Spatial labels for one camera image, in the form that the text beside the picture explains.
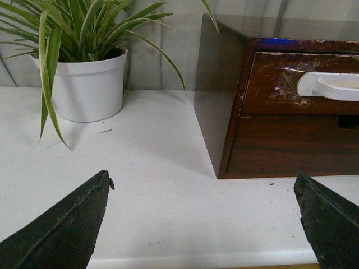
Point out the dark wooden drawer cabinet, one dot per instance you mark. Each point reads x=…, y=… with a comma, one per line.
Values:
x=228, y=45

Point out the green spider plant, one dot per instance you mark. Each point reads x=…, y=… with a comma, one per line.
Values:
x=73, y=32

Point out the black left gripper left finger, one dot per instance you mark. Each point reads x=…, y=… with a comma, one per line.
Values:
x=65, y=235

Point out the white drawer handle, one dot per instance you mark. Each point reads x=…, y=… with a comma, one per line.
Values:
x=333, y=86

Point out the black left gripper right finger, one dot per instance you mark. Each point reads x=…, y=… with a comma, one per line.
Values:
x=330, y=223

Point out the white plant pot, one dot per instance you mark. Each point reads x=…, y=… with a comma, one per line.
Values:
x=90, y=91

